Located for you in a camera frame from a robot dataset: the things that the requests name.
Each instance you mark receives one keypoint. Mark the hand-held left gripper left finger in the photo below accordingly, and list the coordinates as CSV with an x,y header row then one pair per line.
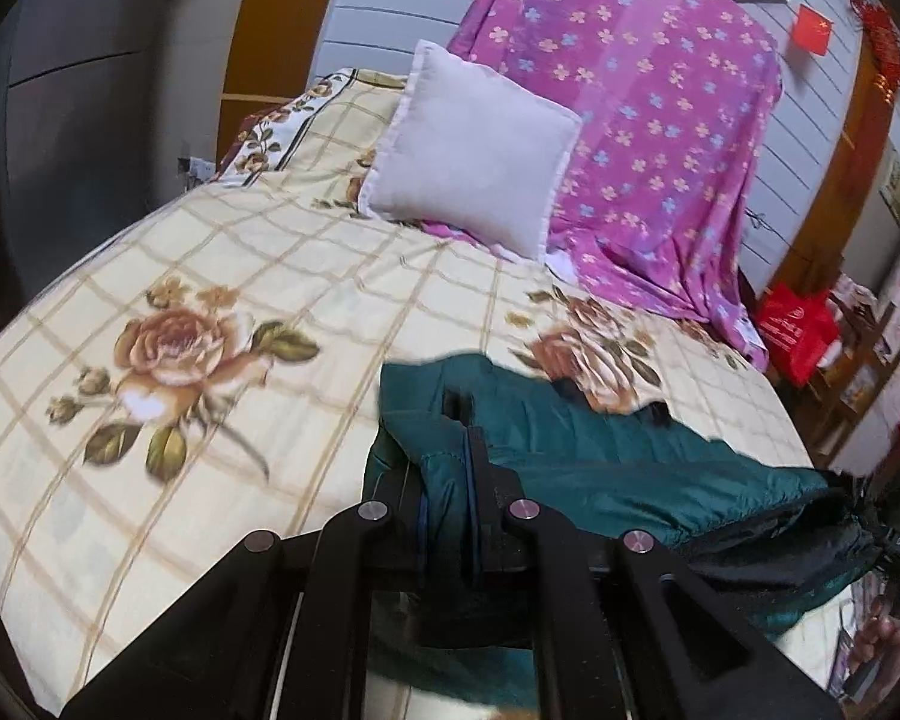
x,y
420,534

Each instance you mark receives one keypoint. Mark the grey cabinet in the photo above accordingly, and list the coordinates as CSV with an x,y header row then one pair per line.
x,y
52,97

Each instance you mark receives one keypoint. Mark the white wall socket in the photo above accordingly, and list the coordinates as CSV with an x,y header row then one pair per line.
x,y
192,166

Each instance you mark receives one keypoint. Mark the floral checked bedsheet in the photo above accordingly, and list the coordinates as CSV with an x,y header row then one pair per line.
x,y
255,330

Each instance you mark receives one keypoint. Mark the red shopping bag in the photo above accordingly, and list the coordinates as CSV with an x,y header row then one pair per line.
x,y
795,334

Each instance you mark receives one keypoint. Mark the person's right hand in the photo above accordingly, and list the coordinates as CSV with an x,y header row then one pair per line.
x,y
881,637

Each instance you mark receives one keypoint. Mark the pink floral blanket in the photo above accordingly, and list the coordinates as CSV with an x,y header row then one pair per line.
x,y
660,127

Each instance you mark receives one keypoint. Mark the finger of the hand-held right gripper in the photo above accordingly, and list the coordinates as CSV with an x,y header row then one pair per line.
x,y
861,508

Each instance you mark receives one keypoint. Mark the wooden shelf rack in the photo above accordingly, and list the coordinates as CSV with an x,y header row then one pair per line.
x,y
859,375

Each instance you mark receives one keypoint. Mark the green puffer jacket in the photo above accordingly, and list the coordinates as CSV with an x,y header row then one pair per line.
x,y
592,465

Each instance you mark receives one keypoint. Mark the small red flag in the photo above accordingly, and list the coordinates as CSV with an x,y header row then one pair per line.
x,y
811,30

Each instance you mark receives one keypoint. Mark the red knot ornament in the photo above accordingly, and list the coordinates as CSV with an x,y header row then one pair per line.
x,y
886,45

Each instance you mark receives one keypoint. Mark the white pillow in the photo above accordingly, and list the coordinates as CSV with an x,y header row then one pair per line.
x,y
476,154

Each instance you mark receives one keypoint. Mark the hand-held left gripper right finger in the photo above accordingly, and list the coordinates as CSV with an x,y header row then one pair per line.
x,y
471,514

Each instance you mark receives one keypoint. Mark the wooden door frame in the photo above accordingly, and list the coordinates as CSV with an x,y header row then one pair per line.
x,y
847,142
270,37

